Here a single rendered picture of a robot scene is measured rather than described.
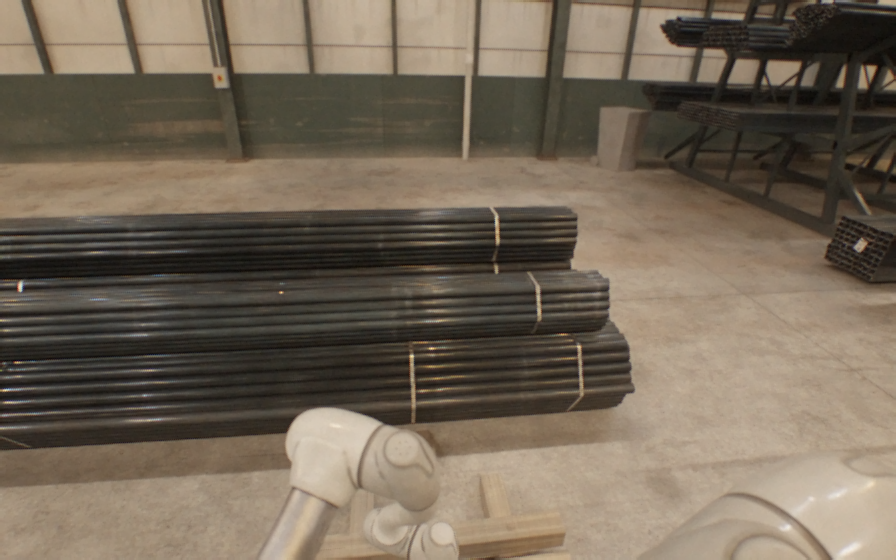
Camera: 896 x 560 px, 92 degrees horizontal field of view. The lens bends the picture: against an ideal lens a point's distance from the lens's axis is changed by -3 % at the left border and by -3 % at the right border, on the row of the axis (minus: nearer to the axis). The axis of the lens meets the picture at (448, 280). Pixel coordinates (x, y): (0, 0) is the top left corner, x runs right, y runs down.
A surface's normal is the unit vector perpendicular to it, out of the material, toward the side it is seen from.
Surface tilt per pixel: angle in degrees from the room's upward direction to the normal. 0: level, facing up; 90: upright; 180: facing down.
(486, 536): 0
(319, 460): 32
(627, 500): 0
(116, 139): 90
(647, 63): 90
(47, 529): 0
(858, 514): 17
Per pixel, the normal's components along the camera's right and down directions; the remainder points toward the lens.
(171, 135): 0.12, 0.45
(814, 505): -0.14, -0.87
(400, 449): 0.06, -0.68
